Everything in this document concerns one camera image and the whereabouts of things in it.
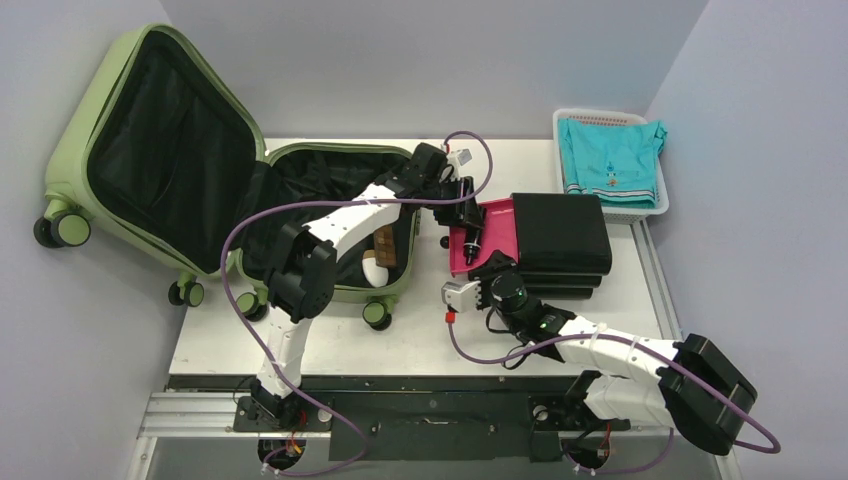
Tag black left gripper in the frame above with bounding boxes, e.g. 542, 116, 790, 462
421, 176, 482, 230

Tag black and pink storage organizer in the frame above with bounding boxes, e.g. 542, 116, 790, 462
440, 193, 613, 300

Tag white brown cosmetic palette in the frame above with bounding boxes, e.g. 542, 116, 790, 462
362, 225, 398, 288

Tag white perforated plastic basket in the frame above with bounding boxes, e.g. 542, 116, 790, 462
552, 108, 670, 224

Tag teal garment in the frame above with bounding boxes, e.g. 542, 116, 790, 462
557, 118, 667, 208

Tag green hard-shell suitcase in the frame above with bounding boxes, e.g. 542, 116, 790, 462
33, 24, 411, 322

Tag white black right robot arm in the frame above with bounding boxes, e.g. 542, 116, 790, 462
468, 251, 758, 456

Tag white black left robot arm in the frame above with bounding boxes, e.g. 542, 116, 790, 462
239, 144, 486, 430

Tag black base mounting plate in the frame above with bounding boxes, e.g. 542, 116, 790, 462
165, 374, 700, 463

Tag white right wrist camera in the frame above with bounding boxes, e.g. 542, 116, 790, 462
441, 281, 482, 313

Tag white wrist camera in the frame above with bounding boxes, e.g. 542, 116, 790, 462
447, 149, 473, 167
441, 281, 482, 313

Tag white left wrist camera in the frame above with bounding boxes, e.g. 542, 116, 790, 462
447, 149, 473, 167

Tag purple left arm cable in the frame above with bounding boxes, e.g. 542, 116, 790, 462
219, 130, 496, 478

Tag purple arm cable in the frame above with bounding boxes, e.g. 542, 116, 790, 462
445, 314, 783, 477
219, 130, 496, 478

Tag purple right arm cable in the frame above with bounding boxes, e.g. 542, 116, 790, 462
445, 314, 783, 477

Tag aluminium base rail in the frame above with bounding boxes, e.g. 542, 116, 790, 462
137, 389, 735, 439

